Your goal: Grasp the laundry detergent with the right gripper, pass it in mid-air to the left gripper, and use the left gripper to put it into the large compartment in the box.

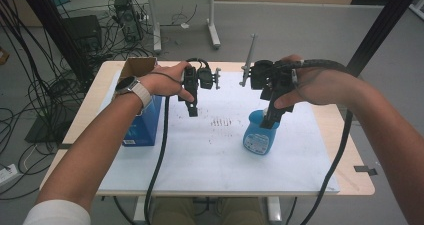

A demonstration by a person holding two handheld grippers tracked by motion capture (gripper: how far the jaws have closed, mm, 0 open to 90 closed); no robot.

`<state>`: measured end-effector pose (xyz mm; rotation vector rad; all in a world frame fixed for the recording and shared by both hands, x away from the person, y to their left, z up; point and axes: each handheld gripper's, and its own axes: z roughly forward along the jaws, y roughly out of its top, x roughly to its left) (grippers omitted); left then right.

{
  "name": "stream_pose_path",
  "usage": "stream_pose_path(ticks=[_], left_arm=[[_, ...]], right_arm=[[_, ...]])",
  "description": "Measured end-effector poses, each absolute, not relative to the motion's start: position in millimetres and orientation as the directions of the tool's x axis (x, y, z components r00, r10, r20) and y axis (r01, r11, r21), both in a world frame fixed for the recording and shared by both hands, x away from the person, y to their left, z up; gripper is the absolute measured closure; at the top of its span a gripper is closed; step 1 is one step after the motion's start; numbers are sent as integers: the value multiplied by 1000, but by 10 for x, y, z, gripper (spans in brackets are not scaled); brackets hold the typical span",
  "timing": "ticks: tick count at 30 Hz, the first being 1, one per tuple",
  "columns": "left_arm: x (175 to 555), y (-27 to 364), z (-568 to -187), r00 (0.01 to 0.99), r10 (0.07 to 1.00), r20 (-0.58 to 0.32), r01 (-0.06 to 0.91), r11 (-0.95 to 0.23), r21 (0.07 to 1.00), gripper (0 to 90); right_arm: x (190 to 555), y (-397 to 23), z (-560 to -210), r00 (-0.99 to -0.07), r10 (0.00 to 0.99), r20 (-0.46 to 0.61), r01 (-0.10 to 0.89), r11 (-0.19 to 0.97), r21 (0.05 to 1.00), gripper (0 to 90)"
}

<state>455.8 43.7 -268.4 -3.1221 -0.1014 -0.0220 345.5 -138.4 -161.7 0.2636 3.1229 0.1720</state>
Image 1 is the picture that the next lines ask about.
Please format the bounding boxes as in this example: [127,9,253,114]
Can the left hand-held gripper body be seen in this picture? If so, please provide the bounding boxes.
[178,57,223,110]

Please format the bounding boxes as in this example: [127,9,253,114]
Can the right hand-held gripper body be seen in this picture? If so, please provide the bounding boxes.
[239,34,298,114]

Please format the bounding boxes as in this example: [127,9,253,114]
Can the blue bottle with white cap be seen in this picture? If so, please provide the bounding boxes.
[242,107,281,156]

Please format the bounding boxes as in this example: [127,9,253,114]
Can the blue cardboard box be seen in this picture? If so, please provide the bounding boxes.
[118,56,163,148]

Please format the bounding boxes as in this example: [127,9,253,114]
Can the person's left hand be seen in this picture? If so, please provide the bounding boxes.
[139,60,196,103]

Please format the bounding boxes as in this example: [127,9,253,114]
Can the person's right hand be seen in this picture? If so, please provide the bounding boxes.
[273,54,355,110]

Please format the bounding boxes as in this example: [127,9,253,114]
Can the white table mat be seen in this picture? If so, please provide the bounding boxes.
[98,70,340,195]

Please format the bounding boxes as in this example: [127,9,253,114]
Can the light wooden table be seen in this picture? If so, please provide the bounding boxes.
[39,60,376,224]

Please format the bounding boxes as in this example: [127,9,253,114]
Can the white-legged background desk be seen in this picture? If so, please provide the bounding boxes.
[128,0,249,54]

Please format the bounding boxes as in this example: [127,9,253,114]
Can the black computer tower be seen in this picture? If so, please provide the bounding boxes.
[113,0,145,43]

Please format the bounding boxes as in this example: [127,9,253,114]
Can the person's right leg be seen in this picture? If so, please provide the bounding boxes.
[216,196,268,225]

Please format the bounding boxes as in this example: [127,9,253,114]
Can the person's leg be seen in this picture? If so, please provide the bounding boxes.
[216,196,268,225]
[151,196,198,225]

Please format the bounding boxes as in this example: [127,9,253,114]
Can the person's left leg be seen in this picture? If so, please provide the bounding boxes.
[151,196,198,225]

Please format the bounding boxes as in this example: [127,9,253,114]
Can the black equipment box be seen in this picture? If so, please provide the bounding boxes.
[61,14,103,54]

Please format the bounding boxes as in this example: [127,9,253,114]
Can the black floor mat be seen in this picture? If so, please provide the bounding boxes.
[24,101,81,144]

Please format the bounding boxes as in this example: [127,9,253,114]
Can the white shirt sleeve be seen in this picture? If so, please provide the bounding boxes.
[22,199,92,225]

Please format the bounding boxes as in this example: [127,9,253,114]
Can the white power strip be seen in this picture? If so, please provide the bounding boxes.
[0,163,20,187]

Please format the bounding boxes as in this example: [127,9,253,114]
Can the left hand-held gripper cable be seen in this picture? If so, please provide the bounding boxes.
[143,95,172,225]

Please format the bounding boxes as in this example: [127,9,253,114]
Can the hand-held gripper cable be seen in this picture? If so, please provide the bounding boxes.
[283,58,355,225]
[143,95,172,225]

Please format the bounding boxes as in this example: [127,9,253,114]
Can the wristwatch with beige strap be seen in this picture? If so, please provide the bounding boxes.
[113,75,154,111]

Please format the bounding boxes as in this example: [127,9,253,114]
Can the right hand-held gripper cable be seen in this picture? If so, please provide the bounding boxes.
[283,58,355,225]

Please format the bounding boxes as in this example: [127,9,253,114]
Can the black metal frame post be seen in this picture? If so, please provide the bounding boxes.
[346,0,424,78]
[16,0,95,86]

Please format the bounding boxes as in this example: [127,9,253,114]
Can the bundle of black floor cables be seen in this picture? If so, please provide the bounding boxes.
[0,0,201,201]

